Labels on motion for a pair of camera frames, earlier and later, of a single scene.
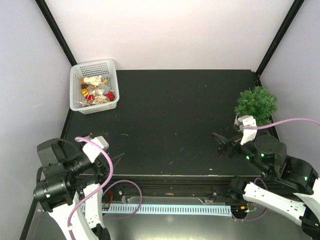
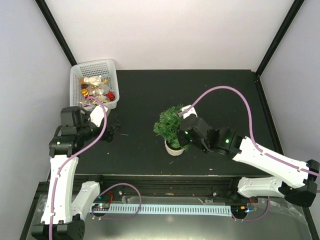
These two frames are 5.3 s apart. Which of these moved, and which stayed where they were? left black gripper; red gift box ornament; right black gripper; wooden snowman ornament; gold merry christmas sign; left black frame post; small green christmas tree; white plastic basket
Moved: small green christmas tree; right black gripper; left black gripper
Stayed: left black frame post; wooden snowman ornament; gold merry christmas sign; red gift box ornament; white plastic basket
